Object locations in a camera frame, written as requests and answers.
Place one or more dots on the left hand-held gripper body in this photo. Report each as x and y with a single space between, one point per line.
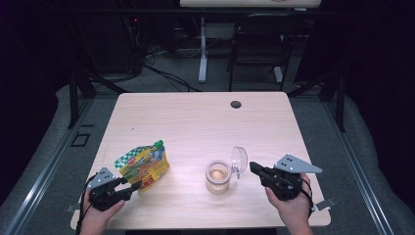
102 196

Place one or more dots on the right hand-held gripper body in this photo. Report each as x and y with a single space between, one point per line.
284 186

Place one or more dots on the yellow seasoning pouch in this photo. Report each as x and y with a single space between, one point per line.
143 166

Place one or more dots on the clear jar with hinged lid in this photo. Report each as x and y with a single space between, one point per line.
218 182

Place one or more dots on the person's left hand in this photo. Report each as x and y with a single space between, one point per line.
98 218

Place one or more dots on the person's right hand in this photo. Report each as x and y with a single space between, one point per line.
293 209

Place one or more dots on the grey tape strip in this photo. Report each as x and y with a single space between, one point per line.
326 204
72 207

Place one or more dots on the black metal stand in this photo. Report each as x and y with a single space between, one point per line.
73 98
341 104

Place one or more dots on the black folding chair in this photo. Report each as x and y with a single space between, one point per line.
261 42

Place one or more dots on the white desk with metal legs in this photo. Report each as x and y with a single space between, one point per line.
203 49

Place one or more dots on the metal floor rail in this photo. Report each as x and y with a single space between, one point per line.
355 163
49 169

